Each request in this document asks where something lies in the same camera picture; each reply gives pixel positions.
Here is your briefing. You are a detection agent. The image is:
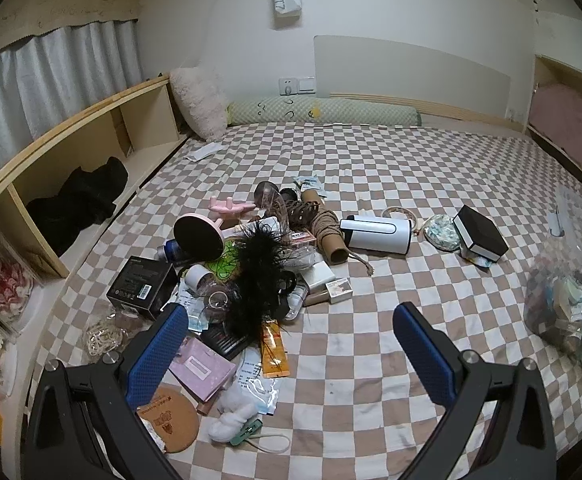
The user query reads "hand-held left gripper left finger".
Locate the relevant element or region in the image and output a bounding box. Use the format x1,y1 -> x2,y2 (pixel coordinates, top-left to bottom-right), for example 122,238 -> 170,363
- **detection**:
23,302 -> 192,480

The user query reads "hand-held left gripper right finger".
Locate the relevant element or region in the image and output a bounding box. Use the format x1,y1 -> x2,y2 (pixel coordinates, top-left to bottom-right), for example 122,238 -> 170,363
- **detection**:
392,302 -> 556,480

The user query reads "clear plastic bag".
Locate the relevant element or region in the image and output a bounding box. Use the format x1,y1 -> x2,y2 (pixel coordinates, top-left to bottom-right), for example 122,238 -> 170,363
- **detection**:
521,187 -> 582,376

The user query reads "purple booklet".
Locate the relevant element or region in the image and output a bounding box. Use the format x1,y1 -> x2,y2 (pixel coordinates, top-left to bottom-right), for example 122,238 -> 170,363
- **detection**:
168,337 -> 236,403

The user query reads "orange cream tube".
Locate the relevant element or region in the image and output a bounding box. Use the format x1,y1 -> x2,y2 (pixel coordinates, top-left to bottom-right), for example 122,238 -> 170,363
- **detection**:
261,322 -> 292,378

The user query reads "cork coaster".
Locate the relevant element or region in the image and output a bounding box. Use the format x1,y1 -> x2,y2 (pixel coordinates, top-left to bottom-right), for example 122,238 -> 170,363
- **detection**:
136,385 -> 199,453

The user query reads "black palette case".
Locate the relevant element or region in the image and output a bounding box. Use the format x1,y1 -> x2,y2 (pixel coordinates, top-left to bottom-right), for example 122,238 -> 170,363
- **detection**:
201,325 -> 246,361

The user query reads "black barcode box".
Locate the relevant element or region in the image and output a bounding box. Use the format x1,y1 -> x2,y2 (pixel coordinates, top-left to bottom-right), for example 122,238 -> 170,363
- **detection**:
106,256 -> 179,321

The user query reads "white small jar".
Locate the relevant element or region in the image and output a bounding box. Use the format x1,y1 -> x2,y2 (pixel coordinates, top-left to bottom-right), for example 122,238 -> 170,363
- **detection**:
183,265 -> 214,293

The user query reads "white fluffy toy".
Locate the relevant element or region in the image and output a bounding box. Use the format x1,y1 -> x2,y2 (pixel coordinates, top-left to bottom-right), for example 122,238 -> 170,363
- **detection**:
207,386 -> 258,443

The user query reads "blue bottle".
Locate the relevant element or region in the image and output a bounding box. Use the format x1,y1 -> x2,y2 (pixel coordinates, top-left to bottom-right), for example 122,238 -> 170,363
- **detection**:
158,239 -> 186,263

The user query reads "small printed box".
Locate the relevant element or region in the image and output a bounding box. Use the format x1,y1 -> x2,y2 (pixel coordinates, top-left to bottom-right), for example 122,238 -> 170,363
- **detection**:
323,278 -> 356,303

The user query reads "clear mask packet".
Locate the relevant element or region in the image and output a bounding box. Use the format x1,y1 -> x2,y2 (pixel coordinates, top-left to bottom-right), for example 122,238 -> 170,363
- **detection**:
236,350 -> 282,416

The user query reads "green net pouch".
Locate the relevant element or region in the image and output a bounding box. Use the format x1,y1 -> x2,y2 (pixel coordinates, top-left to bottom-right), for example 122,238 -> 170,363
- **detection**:
208,242 -> 242,281

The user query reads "green clip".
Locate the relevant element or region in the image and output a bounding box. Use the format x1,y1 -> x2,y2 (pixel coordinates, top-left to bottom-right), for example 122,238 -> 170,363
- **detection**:
230,420 -> 264,447

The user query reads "black feather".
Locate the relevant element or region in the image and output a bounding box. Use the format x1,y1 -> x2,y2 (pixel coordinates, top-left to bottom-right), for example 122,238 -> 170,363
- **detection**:
223,220 -> 302,346

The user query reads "floral pouch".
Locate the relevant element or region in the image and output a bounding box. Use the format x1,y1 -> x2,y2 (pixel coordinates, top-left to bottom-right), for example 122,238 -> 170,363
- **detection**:
423,214 -> 464,251

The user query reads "black and white box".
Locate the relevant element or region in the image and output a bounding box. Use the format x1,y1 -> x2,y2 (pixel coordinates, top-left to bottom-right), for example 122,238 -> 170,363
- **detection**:
452,205 -> 510,263

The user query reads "round pink mirror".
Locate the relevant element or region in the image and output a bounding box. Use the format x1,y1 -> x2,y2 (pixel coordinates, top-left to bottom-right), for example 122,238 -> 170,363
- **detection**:
173,213 -> 224,266

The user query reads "white square box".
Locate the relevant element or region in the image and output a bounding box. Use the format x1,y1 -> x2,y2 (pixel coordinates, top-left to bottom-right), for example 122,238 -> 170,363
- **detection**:
303,262 -> 336,288

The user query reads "white cylinder device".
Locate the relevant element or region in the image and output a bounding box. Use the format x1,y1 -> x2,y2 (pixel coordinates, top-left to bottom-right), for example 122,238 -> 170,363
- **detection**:
340,213 -> 414,256

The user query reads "cardboard tube with twine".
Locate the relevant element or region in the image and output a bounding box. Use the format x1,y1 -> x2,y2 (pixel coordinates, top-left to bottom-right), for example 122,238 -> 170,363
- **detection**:
298,187 -> 348,265

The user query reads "pink stand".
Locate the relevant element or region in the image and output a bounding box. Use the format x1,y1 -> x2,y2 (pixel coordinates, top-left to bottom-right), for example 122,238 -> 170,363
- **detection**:
210,196 -> 256,221

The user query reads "flower packet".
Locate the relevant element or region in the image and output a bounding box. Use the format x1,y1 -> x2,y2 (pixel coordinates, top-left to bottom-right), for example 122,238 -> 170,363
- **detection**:
0,240 -> 39,331

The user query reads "black cloth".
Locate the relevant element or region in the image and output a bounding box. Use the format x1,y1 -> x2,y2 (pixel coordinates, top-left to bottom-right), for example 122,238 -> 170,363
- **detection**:
26,156 -> 130,257

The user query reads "black hair claw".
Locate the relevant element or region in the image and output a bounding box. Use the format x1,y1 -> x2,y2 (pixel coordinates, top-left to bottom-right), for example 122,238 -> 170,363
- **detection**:
286,199 -> 322,226

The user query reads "clear plastic cup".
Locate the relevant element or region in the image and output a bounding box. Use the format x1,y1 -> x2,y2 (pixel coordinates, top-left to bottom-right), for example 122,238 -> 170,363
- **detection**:
253,181 -> 289,231

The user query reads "checkered bed sheet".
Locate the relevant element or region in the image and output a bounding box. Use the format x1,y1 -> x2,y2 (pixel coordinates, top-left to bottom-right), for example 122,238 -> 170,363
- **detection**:
21,120 -> 582,466

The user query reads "small sachet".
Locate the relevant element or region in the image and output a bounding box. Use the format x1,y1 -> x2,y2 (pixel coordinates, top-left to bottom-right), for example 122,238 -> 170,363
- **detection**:
293,174 -> 326,198

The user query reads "white paper slip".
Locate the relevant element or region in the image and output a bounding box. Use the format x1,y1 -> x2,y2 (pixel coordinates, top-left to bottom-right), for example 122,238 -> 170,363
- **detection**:
186,142 -> 224,162

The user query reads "wooden bedside shelf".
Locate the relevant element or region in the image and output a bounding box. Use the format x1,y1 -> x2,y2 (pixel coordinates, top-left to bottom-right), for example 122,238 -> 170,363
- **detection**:
0,75 -> 192,281

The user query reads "fluffy beige cushion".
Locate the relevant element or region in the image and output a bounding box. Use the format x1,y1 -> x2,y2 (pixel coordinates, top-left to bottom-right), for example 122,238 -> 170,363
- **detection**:
169,66 -> 229,142

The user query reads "green bolster pillow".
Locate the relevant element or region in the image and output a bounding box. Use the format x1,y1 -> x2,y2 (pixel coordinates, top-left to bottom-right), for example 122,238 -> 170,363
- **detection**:
226,97 -> 422,127

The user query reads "white headboard panel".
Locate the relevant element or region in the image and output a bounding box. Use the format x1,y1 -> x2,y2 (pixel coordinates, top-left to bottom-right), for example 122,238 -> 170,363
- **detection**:
313,35 -> 512,121

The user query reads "white curtain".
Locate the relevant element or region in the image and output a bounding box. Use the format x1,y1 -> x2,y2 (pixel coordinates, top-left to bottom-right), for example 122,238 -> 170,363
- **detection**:
0,20 -> 142,181

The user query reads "beige curtain valance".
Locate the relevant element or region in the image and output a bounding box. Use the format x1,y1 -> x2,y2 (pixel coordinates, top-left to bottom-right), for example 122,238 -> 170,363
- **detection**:
0,0 -> 142,61

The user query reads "thin bracelet ring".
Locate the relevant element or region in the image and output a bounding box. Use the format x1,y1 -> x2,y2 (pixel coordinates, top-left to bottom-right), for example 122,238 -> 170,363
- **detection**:
382,206 -> 419,226

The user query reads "white wall socket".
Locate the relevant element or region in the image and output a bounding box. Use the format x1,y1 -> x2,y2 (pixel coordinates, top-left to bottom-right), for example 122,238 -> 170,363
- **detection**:
277,76 -> 316,97

